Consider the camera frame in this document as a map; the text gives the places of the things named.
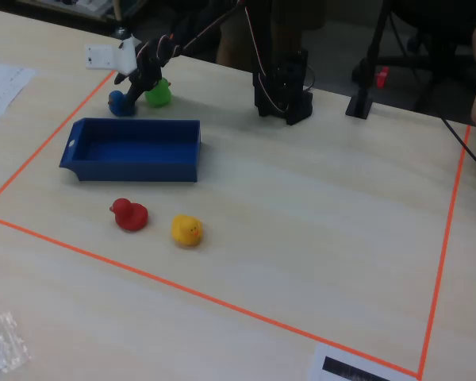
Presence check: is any clear plastic bag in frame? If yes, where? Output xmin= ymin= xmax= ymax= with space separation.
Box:
xmin=0 ymin=311 xmax=33 ymax=379

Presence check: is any red rubber duck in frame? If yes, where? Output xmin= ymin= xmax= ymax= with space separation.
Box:
xmin=109 ymin=198 xmax=149 ymax=233

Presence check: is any small red object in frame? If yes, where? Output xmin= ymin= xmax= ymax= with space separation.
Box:
xmin=375 ymin=66 xmax=391 ymax=90

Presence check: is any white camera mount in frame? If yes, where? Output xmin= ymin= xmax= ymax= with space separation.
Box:
xmin=84 ymin=34 xmax=140 ymax=75

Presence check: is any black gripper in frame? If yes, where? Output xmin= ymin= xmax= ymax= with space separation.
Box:
xmin=113 ymin=35 xmax=182 ymax=115

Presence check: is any blue rubber duck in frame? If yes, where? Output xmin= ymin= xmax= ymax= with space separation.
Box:
xmin=107 ymin=90 xmax=137 ymax=117

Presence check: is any black camera stand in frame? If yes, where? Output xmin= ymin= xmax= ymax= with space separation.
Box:
xmin=344 ymin=0 xmax=393 ymax=121

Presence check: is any green rubber duck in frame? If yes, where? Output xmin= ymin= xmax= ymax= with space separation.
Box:
xmin=144 ymin=77 xmax=173 ymax=108

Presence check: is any yellow rubber duck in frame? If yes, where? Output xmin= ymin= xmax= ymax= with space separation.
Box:
xmin=171 ymin=214 xmax=204 ymax=248

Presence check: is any orange tape line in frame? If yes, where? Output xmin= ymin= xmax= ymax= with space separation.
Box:
xmin=0 ymin=214 xmax=420 ymax=378
xmin=416 ymin=125 xmax=472 ymax=379
xmin=0 ymin=67 xmax=118 ymax=211

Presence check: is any blue plastic box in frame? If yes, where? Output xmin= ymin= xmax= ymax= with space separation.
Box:
xmin=59 ymin=117 xmax=202 ymax=183

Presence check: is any white label with black bar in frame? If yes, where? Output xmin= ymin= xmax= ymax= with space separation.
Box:
xmin=306 ymin=342 xmax=418 ymax=381

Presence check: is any thick black cable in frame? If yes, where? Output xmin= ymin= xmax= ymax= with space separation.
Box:
xmin=440 ymin=116 xmax=476 ymax=180

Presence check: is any black office chair base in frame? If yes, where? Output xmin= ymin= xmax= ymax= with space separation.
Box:
xmin=351 ymin=0 xmax=476 ymax=113

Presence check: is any white printed paper sheet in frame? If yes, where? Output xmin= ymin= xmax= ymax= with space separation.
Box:
xmin=0 ymin=62 xmax=37 ymax=134

